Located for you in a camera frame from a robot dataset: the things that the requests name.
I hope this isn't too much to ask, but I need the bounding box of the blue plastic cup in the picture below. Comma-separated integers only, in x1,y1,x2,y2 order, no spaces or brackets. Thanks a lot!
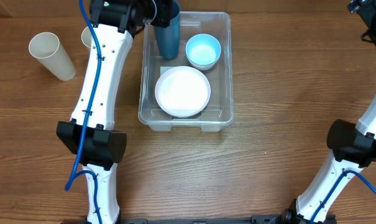
154,0,180,60

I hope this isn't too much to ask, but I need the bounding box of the light blue plastic bowl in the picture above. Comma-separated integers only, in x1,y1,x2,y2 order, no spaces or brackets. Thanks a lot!
185,34,222,65

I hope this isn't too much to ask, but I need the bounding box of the cream plastic cup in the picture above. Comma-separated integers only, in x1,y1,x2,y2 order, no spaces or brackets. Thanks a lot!
29,32,76,81
81,27,92,50

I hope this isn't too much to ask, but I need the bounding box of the white pink plastic plate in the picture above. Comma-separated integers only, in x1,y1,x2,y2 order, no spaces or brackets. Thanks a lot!
154,66,211,118

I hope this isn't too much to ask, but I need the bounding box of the clear plastic storage bin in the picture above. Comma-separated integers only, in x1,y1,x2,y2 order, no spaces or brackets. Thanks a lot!
138,11,234,132

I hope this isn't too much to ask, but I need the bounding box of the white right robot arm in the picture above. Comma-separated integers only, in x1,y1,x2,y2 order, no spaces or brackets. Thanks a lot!
277,95,376,223

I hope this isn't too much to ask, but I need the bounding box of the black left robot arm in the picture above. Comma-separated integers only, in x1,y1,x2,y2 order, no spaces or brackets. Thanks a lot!
57,0,178,223

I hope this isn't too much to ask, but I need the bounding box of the white label in bin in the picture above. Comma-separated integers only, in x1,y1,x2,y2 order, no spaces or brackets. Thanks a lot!
160,67,173,76

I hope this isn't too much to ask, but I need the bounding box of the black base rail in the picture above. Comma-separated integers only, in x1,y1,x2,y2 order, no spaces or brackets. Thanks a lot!
116,215,283,224

